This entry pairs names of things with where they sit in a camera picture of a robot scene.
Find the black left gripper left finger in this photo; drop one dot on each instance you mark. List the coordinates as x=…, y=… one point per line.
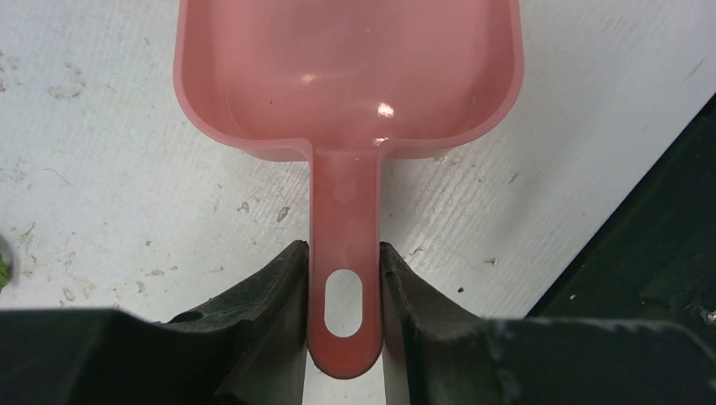
x=246, y=345

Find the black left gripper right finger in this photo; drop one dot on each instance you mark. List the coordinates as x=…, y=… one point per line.
x=436, y=352

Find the pink plastic dustpan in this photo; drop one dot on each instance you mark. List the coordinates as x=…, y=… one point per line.
x=345, y=85

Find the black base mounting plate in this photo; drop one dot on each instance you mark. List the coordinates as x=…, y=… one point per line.
x=654, y=258

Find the green paper scrap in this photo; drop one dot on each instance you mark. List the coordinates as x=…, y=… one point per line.
x=5, y=271

